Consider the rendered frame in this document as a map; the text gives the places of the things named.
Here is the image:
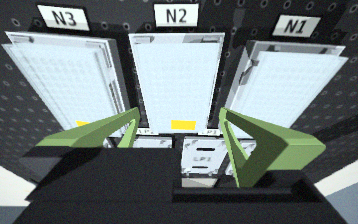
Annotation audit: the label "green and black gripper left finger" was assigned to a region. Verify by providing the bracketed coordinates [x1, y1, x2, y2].
[35, 107, 140, 147]

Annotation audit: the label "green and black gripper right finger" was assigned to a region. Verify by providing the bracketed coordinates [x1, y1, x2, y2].
[219, 107, 326, 187]

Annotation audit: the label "black perforated breadboard plate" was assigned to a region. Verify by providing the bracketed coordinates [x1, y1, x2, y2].
[0, 0, 358, 184]

